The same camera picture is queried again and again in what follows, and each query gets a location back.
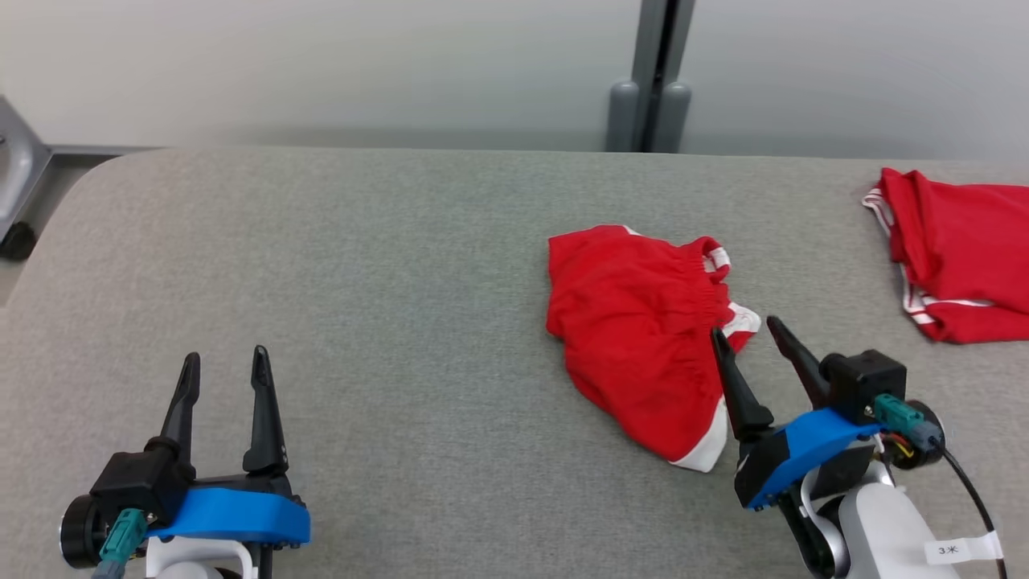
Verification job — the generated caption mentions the white cable label tag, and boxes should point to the white cable label tag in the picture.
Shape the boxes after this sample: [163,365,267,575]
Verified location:
[924,532,1004,565]

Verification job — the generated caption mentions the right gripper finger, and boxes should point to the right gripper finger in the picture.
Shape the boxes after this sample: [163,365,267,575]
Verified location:
[711,326,776,442]
[766,315,831,409]

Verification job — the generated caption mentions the grey partition post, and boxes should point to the grey partition post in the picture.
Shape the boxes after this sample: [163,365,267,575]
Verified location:
[631,0,696,154]

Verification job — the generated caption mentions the red shorts white cuffs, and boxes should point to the red shorts white cuffs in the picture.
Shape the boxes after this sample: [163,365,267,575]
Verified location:
[546,224,762,474]

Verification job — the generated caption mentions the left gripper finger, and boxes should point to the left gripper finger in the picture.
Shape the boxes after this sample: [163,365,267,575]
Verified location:
[242,345,290,475]
[144,351,202,485]

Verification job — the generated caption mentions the teal connector black cable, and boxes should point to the teal connector black cable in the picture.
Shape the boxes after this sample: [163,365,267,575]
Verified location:
[90,508,150,579]
[872,393,1011,579]

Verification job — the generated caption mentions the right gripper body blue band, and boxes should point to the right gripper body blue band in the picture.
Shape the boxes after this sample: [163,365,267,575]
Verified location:
[733,400,949,512]

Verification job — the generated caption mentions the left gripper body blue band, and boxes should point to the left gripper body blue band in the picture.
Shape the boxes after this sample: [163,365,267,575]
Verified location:
[59,472,312,570]

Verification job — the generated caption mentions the red basketball jersey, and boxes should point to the red basketball jersey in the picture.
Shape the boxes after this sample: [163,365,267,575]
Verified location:
[863,167,1029,345]

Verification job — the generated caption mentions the left teal connector black cable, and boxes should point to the left teal connector black cable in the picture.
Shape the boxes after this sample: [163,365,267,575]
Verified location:
[90,508,150,579]

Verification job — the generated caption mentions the grey cylindrical post foot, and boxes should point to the grey cylindrical post foot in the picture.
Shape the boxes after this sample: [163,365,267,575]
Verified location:
[651,80,692,154]
[605,78,642,154]

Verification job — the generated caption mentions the right teal connector black cable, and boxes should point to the right teal connector black cable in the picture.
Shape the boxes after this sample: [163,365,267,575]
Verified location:
[872,393,1011,579]

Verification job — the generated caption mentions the black caster wheel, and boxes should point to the black caster wheel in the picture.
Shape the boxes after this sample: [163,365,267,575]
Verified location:
[0,223,37,262]

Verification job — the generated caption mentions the grey wheeled stand leg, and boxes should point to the grey wheeled stand leg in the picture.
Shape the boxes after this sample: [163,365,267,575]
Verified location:
[0,95,162,242]

